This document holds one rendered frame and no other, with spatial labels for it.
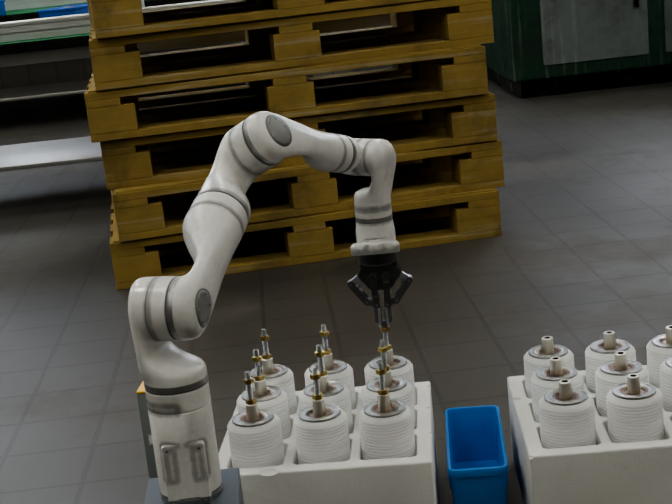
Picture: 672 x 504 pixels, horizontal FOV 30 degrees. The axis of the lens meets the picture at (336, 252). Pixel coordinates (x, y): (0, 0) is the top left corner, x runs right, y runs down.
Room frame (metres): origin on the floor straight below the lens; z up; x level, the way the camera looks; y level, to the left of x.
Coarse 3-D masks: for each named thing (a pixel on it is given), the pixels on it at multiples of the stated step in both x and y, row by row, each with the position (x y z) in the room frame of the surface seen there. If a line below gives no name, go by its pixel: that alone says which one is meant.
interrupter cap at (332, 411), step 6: (306, 408) 2.11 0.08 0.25; (312, 408) 2.11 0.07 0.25; (330, 408) 2.10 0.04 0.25; (336, 408) 2.10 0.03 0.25; (300, 414) 2.09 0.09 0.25; (306, 414) 2.09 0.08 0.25; (312, 414) 2.09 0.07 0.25; (330, 414) 2.07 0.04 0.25; (336, 414) 2.07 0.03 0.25; (306, 420) 2.06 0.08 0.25; (312, 420) 2.05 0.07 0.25; (318, 420) 2.05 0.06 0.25; (324, 420) 2.05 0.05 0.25
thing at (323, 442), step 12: (300, 420) 2.07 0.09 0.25; (336, 420) 2.06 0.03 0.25; (300, 432) 2.06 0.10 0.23; (312, 432) 2.04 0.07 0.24; (324, 432) 2.04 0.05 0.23; (336, 432) 2.05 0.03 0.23; (348, 432) 2.08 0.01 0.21; (300, 444) 2.06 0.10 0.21; (312, 444) 2.04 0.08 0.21; (324, 444) 2.04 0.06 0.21; (336, 444) 2.05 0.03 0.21; (348, 444) 2.08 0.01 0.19; (300, 456) 2.06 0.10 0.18; (312, 456) 2.04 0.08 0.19; (324, 456) 2.04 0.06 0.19; (336, 456) 2.05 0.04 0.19; (348, 456) 2.07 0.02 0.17
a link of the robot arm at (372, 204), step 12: (372, 144) 2.28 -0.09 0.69; (384, 144) 2.28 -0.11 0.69; (372, 156) 2.27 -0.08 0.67; (384, 156) 2.27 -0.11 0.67; (372, 168) 2.26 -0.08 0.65; (384, 168) 2.27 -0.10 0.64; (372, 180) 2.27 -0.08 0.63; (384, 180) 2.28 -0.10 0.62; (360, 192) 2.30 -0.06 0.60; (372, 192) 2.27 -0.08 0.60; (384, 192) 2.28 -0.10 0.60; (360, 204) 2.29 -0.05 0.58; (372, 204) 2.28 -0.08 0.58; (384, 204) 2.28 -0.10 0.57; (360, 216) 2.29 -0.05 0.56; (372, 216) 2.28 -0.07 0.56; (384, 216) 2.28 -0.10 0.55
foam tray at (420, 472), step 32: (416, 384) 2.37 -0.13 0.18; (352, 416) 2.25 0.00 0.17; (416, 416) 2.23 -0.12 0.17; (224, 448) 2.15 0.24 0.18; (288, 448) 2.11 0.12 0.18; (352, 448) 2.08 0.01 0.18; (416, 448) 2.12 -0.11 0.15; (256, 480) 2.02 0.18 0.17; (288, 480) 2.02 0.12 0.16; (320, 480) 2.01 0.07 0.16; (352, 480) 2.01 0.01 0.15; (384, 480) 2.00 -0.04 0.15; (416, 480) 2.00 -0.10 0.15
